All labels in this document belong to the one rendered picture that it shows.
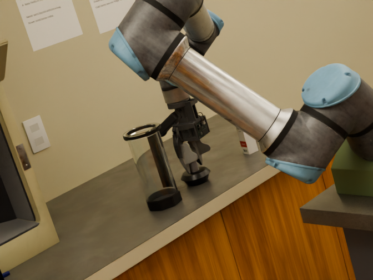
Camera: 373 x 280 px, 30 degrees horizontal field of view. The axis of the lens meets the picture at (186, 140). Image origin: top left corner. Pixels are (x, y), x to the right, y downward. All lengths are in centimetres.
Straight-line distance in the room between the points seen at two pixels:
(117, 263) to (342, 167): 58
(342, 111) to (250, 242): 69
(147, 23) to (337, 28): 217
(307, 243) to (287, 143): 82
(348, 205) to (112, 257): 58
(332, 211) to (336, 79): 32
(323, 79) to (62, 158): 121
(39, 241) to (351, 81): 95
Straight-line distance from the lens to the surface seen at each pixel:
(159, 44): 145
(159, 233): 179
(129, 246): 176
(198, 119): 198
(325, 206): 166
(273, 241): 213
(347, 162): 167
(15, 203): 201
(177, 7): 147
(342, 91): 147
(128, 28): 147
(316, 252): 229
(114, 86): 258
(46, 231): 195
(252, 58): 307
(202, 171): 204
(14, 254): 191
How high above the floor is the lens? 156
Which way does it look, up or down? 14 degrees down
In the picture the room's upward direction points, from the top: 17 degrees counter-clockwise
